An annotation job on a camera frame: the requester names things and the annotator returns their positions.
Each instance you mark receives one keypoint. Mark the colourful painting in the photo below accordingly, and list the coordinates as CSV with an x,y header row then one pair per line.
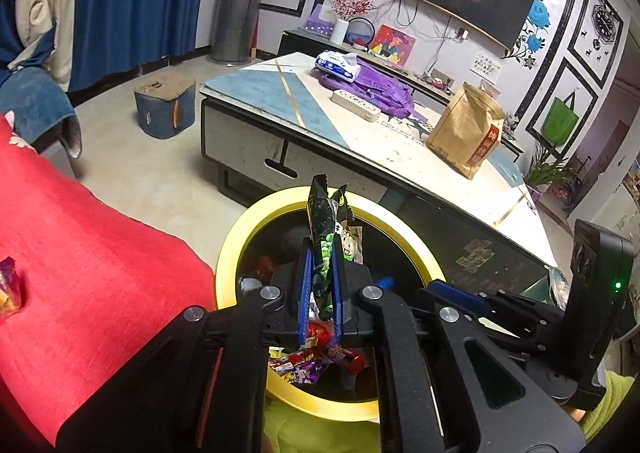
x,y
392,45

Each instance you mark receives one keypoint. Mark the black wall clock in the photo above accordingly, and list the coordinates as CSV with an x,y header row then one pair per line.
x,y
605,22

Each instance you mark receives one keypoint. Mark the green potted plant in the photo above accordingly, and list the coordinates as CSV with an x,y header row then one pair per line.
x,y
547,173

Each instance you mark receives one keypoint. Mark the white power strip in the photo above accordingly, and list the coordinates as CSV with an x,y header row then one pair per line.
x,y
355,104

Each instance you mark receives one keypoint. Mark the blue square stool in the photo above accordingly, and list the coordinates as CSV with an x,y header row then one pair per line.
x,y
162,108

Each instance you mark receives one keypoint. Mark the white paper wall note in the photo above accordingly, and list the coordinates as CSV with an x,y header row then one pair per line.
x,y
487,66

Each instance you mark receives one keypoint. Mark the yellow round trash bin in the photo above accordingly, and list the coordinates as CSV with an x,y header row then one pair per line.
x,y
227,263

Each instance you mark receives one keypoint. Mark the purple backpack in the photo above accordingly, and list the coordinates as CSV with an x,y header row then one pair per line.
x,y
385,88

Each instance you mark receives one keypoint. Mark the black green snack packet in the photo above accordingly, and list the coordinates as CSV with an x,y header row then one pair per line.
x,y
324,243

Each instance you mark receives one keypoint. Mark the coffee table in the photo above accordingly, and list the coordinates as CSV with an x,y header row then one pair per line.
x,y
350,143

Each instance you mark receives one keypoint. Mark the white tissue pack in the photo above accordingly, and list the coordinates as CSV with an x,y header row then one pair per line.
x,y
335,65

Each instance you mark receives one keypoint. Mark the white wall socket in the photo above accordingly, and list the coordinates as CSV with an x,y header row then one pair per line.
x,y
463,34

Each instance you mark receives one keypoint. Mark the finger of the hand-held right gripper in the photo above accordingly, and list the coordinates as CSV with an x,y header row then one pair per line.
x,y
450,290
525,328

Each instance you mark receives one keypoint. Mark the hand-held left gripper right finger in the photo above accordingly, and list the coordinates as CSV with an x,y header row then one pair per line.
x,y
339,293

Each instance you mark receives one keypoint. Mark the red blanket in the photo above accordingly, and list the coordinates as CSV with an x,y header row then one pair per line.
x,y
100,283

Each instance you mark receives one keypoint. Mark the purple snack wrapper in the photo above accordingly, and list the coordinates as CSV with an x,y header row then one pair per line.
x,y
300,370

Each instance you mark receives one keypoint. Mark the brown paper bag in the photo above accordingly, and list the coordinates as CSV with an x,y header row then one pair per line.
x,y
462,133

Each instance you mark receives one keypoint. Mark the red snack wrapper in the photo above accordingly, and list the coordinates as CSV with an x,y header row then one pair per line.
x,y
345,355

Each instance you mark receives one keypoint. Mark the colourful candy wrapper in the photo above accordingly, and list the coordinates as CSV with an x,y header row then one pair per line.
x,y
9,290

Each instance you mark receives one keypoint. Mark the white vase red flowers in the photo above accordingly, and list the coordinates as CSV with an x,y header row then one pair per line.
x,y
340,30

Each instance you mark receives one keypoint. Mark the blue towel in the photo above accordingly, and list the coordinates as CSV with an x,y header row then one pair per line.
x,y
35,103

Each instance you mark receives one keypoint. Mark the white printed snack packet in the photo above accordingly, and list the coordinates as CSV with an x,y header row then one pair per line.
x,y
354,243

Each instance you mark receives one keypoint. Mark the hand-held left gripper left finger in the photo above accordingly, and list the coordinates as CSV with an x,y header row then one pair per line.
x,y
306,293

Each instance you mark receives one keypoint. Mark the green tote bag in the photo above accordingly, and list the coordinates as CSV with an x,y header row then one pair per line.
x,y
561,120

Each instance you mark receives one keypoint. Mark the round desk ornament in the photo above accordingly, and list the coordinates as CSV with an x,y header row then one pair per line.
x,y
361,33

